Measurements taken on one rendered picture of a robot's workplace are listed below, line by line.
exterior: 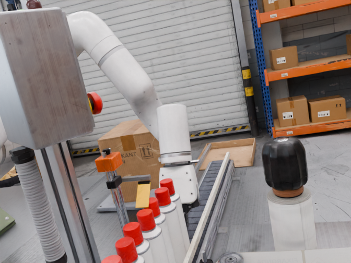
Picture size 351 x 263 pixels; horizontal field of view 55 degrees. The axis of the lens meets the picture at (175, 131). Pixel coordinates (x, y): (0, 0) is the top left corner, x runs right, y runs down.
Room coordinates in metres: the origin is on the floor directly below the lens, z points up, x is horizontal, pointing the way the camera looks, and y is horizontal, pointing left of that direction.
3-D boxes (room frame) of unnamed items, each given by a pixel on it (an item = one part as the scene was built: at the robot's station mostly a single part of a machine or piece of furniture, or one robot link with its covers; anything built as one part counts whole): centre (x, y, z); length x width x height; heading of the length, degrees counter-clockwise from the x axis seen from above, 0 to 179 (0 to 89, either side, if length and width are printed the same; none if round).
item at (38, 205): (0.51, 0.24, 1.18); 0.04 x 0.04 x 0.21
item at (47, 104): (0.56, 0.21, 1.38); 0.17 x 0.10 x 0.19; 36
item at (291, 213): (0.62, -0.20, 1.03); 0.09 x 0.09 x 0.30
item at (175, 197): (0.77, 0.05, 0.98); 0.05 x 0.05 x 0.20
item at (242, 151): (1.58, -0.23, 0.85); 0.30 x 0.26 x 0.04; 161
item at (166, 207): (0.72, 0.06, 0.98); 0.05 x 0.05 x 0.20
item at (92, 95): (0.56, 0.13, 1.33); 0.04 x 0.03 x 0.04; 36
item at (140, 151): (1.37, 0.15, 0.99); 0.30 x 0.24 x 0.27; 168
